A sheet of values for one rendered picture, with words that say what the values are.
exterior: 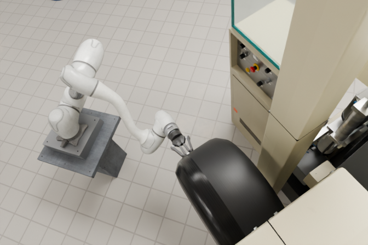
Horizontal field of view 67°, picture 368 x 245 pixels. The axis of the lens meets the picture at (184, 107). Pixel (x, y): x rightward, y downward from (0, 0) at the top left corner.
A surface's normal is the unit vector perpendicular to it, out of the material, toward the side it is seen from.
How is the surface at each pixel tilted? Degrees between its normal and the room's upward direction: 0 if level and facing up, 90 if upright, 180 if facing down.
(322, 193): 0
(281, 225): 0
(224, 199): 5
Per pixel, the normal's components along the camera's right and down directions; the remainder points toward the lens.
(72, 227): -0.16, -0.47
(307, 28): -0.84, 0.53
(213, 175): -0.28, -0.62
